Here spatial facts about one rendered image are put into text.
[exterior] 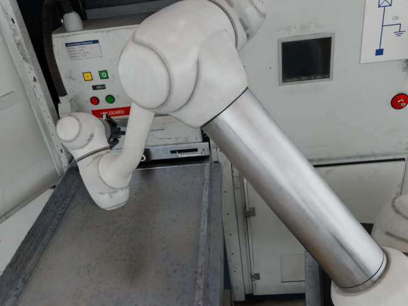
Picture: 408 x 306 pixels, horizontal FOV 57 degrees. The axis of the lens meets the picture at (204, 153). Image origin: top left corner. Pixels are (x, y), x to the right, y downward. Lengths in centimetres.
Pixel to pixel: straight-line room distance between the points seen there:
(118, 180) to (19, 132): 59
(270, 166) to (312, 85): 79
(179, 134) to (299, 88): 49
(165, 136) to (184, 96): 96
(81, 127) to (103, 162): 11
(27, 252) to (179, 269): 48
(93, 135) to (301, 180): 65
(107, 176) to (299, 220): 57
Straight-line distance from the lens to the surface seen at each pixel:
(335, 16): 130
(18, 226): 191
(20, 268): 128
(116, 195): 107
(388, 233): 86
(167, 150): 151
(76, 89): 149
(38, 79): 149
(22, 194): 159
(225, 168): 150
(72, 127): 105
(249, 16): 68
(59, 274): 121
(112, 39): 139
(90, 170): 107
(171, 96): 53
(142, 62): 53
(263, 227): 168
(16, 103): 151
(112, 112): 149
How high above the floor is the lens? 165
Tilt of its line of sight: 31 degrees down
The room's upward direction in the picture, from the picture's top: 8 degrees counter-clockwise
